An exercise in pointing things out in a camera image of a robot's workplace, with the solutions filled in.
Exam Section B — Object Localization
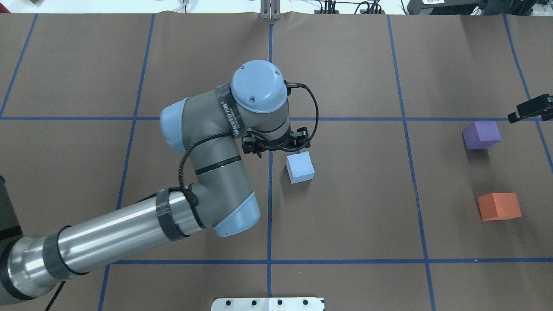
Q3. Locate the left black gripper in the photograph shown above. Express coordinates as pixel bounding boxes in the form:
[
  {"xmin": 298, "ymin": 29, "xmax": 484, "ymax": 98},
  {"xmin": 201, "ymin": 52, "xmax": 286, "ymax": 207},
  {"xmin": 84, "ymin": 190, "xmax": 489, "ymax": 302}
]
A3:
[{"xmin": 241, "ymin": 127, "xmax": 311, "ymax": 156}]

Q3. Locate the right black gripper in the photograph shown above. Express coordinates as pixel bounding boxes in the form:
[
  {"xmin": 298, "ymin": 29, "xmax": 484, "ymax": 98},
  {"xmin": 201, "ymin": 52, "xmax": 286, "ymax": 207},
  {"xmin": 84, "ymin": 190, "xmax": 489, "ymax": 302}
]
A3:
[{"xmin": 508, "ymin": 94, "xmax": 553, "ymax": 124}]

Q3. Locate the light blue foam block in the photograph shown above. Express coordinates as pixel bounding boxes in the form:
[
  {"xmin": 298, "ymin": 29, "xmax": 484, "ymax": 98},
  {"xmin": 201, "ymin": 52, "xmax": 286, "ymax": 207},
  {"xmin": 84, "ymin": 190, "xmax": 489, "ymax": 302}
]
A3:
[{"xmin": 286, "ymin": 151, "xmax": 315, "ymax": 184}]

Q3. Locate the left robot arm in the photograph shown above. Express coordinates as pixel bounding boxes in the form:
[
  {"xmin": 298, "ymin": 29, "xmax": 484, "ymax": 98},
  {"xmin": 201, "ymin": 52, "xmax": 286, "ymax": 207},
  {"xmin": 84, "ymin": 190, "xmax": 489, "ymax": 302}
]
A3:
[{"xmin": 1, "ymin": 60, "xmax": 317, "ymax": 305}]

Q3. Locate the purple foam block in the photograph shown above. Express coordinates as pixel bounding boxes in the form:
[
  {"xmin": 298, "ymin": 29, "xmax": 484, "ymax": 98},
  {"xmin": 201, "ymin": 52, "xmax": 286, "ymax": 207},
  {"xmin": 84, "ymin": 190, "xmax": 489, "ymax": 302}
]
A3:
[{"xmin": 462, "ymin": 121, "xmax": 503, "ymax": 150}]

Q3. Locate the orange foam block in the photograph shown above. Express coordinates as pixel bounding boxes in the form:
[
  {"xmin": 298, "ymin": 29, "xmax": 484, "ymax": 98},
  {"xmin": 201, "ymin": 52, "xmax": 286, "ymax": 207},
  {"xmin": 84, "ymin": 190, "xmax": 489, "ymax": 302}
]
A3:
[{"xmin": 477, "ymin": 192, "xmax": 522, "ymax": 221}]

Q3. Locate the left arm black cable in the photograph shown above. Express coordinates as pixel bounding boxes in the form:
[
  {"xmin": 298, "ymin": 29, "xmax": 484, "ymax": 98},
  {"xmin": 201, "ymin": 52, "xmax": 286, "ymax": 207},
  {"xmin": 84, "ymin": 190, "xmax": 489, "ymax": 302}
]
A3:
[{"xmin": 178, "ymin": 81, "xmax": 319, "ymax": 207}]

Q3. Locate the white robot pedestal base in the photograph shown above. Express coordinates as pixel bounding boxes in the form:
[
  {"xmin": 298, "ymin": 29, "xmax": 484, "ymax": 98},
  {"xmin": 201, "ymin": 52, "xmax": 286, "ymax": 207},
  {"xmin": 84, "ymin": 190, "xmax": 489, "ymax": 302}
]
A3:
[{"xmin": 211, "ymin": 297, "xmax": 326, "ymax": 311}]

